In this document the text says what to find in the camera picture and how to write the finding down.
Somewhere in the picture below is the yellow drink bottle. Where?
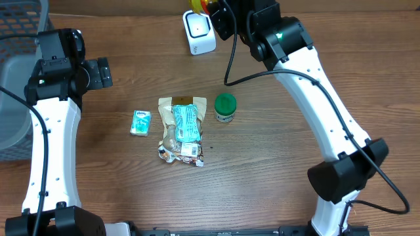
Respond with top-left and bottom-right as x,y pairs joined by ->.
188,0 -> 218,15

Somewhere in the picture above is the teal tissue pack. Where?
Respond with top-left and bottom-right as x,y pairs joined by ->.
130,110 -> 152,136

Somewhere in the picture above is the green lid jar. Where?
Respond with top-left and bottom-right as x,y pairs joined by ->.
214,93 -> 237,123

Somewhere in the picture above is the brown nut pouch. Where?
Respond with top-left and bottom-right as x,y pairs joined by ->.
158,96 -> 207,153

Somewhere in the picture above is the teal snack packet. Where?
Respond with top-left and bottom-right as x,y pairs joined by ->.
173,104 -> 201,143

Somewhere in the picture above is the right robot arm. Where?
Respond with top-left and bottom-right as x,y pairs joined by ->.
194,1 -> 389,235

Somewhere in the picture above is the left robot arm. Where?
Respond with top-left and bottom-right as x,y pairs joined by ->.
1,28 -> 113,235

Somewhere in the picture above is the white barcode scanner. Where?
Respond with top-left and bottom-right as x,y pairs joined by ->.
182,10 -> 216,56

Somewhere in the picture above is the grey plastic mesh basket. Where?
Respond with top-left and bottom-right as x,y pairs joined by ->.
1,0 -> 53,161

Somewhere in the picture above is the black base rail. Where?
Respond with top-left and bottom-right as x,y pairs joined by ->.
127,224 -> 371,236

